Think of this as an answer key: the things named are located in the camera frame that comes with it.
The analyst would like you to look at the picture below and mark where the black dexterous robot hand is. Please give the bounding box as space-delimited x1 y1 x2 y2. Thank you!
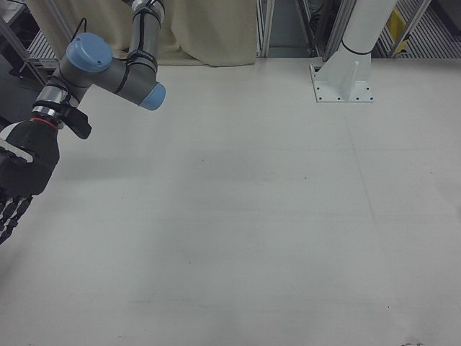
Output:
0 120 61 246

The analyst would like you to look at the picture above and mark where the metal shelf rack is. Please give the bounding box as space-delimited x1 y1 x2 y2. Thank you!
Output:
0 0 62 86

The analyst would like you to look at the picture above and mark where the beige curtain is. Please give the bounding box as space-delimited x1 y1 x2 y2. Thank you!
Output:
27 0 257 68

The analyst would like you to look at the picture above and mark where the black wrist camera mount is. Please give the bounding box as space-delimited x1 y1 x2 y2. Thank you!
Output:
57 102 93 140

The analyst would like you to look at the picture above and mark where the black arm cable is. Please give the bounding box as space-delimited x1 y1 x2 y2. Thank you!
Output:
70 17 89 40

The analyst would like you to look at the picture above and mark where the aluminium frame structure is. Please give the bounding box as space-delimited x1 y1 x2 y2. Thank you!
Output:
255 0 357 59

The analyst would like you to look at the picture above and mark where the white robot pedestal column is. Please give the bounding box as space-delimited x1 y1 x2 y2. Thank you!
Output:
310 0 398 104

